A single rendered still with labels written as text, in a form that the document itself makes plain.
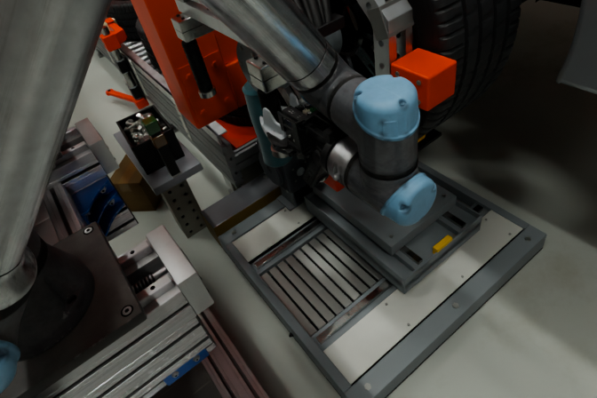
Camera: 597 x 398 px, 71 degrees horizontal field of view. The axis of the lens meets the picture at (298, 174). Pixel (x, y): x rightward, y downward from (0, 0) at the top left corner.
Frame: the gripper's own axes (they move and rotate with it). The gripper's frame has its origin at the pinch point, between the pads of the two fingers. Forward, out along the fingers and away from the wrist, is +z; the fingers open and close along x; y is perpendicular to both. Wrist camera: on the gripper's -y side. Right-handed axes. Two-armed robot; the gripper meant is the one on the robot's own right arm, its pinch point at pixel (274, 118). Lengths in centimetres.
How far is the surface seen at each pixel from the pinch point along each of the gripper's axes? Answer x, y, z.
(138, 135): 16, -27, 64
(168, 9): -5, 7, 57
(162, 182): 18, -38, 52
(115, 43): -8, -37, 178
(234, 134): -20, -56, 80
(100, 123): 19, -83, 196
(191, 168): 8, -38, 51
